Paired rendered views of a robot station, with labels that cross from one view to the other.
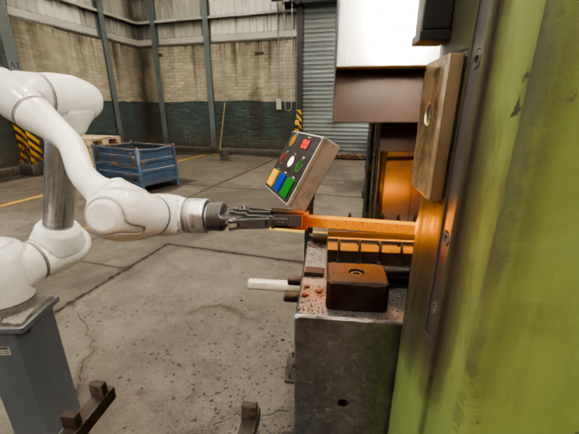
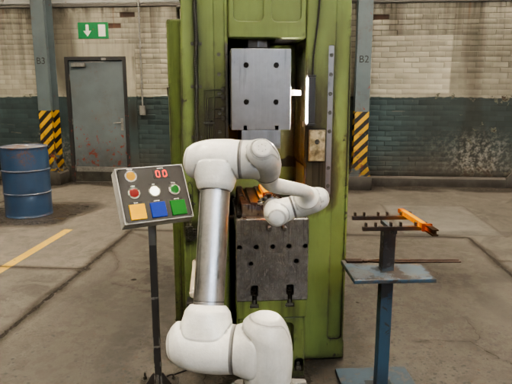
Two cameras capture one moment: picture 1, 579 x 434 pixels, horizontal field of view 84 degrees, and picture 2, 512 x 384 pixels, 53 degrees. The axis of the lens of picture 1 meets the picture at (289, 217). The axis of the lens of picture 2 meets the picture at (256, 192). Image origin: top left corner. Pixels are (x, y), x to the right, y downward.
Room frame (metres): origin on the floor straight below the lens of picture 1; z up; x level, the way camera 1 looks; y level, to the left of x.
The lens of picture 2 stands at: (1.32, 2.44, 1.55)
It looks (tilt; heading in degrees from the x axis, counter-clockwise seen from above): 11 degrees down; 258
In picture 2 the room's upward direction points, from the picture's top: straight up
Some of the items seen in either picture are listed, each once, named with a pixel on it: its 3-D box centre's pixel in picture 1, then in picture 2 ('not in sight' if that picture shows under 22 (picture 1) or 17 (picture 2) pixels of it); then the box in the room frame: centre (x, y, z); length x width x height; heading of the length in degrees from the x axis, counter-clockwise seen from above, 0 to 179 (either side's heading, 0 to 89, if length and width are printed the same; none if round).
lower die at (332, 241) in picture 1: (410, 249); (257, 200); (0.74, -0.31, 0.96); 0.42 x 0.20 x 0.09; 83
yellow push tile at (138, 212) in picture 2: (274, 177); (137, 212); (1.39, 0.07, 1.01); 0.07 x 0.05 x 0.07; 18
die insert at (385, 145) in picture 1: (448, 136); not in sight; (0.71, -0.34, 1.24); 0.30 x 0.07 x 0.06; 83
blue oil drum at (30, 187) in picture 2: not in sight; (27, 180); (2.88, -4.48, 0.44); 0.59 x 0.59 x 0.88
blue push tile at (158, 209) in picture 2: (280, 182); (158, 209); (1.29, 0.04, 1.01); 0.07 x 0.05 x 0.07; 18
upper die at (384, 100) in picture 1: (431, 98); (257, 136); (0.74, -0.31, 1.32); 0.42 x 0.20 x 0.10; 83
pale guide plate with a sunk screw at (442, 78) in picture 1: (433, 129); (316, 145); (0.44, -0.19, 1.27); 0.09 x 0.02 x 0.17; 173
